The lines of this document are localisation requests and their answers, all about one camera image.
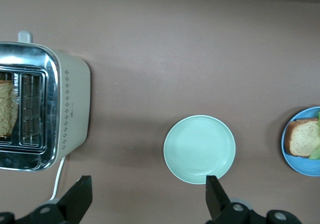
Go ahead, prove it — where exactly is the brown bread slice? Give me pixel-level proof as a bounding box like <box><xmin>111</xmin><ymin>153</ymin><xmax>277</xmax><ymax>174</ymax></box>
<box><xmin>284</xmin><ymin>118</ymin><xmax>320</xmax><ymax>158</ymax></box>
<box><xmin>0</xmin><ymin>80</ymin><xmax>20</xmax><ymax>137</ymax></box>

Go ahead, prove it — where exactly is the brown table cover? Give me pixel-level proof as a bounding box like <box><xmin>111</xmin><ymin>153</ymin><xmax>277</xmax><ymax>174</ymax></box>
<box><xmin>0</xmin><ymin>0</ymin><xmax>320</xmax><ymax>224</ymax></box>

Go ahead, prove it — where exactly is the beige chrome toaster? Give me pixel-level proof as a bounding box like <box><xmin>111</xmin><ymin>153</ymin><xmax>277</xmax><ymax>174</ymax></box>
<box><xmin>0</xmin><ymin>31</ymin><xmax>92</xmax><ymax>172</ymax></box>

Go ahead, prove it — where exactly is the blue round plate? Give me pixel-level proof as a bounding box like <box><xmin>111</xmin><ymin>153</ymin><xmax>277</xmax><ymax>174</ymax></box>
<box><xmin>280</xmin><ymin>106</ymin><xmax>320</xmax><ymax>177</ymax></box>

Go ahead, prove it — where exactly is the white toaster power cable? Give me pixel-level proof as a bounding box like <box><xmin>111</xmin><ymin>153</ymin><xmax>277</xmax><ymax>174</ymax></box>
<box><xmin>49</xmin><ymin>156</ymin><xmax>67</xmax><ymax>202</ymax></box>

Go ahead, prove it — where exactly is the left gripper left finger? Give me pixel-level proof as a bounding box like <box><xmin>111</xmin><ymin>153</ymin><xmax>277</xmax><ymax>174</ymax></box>
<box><xmin>0</xmin><ymin>175</ymin><xmax>94</xmax><ymax>224</ymax></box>

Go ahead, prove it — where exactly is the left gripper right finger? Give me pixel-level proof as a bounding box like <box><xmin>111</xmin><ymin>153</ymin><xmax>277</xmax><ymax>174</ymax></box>
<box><xmin>205</xmin><ymin>175</ymin><xmax>301</xmax><ymax>224</ymax></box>

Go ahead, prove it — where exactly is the light green round plate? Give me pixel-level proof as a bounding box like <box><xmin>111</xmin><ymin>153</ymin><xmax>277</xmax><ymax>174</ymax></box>
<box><xmin>163</xmin><ymin>115</ymin><xmax>237</xmax><ymax>186</ymax></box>

